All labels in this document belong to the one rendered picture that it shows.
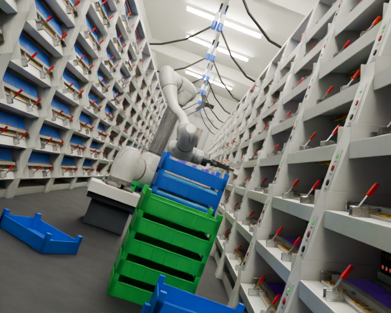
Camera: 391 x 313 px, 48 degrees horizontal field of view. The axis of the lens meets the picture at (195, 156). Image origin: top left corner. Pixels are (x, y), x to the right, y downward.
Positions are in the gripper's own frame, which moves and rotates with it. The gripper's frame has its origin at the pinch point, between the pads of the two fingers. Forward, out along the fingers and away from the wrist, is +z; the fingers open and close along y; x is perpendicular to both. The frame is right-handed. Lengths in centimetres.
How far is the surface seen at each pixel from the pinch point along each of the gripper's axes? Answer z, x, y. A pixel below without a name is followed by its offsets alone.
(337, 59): 12, 48, 98
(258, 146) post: 17, 26, -65
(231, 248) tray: 13.6, -42.4, 4.8
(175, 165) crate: -32, -10, 68
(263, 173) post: 16.2, 4.4, 4.5
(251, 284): 16, -45, 76
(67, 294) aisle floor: -48, -61, 117
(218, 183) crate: -11, -11, 65
